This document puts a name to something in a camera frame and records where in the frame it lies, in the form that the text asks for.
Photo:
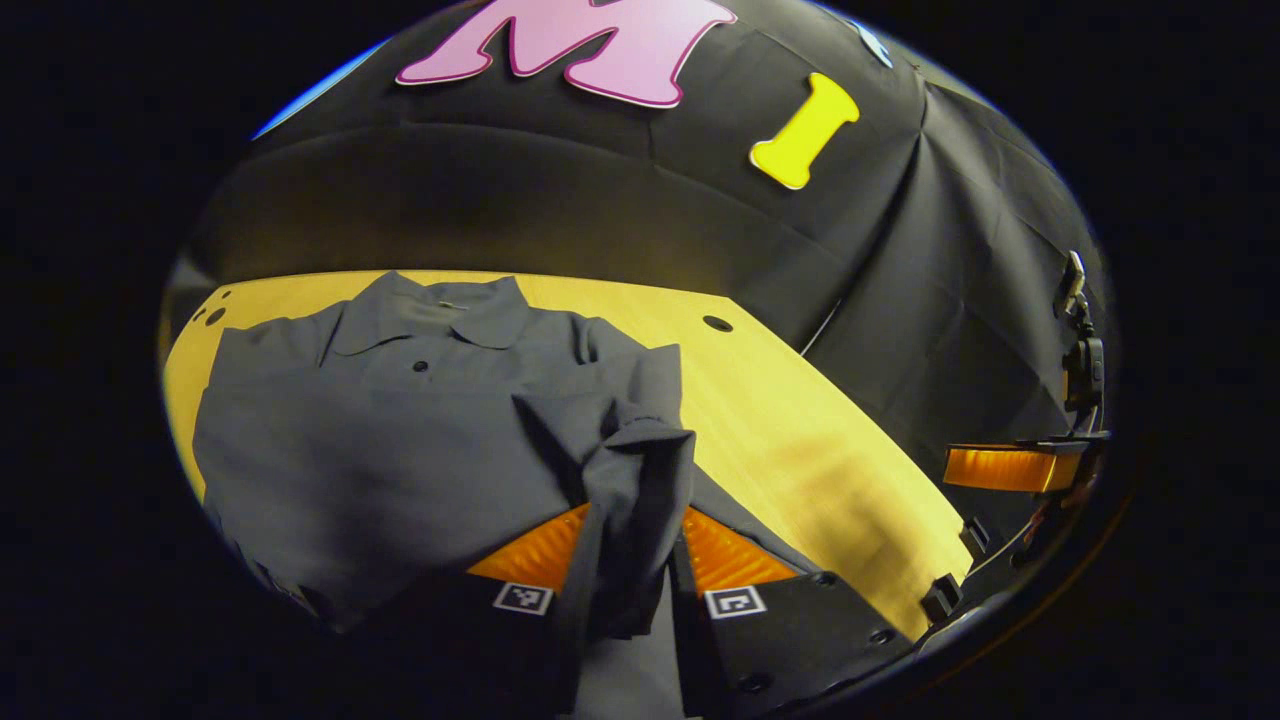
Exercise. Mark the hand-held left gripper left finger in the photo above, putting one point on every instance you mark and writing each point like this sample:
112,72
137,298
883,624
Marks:
470,650

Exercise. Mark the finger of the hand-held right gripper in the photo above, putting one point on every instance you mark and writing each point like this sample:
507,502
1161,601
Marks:
1000,468

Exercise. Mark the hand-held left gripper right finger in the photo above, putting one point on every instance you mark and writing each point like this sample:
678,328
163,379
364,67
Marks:
692,650

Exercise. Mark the grey collared shirt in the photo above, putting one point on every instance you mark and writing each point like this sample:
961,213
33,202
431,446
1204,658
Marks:
400,430

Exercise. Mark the small black block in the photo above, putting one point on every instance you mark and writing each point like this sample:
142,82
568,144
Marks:
940,598
976,537

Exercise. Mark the black backdrop cloth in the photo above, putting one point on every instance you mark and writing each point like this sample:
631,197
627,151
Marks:
500,180

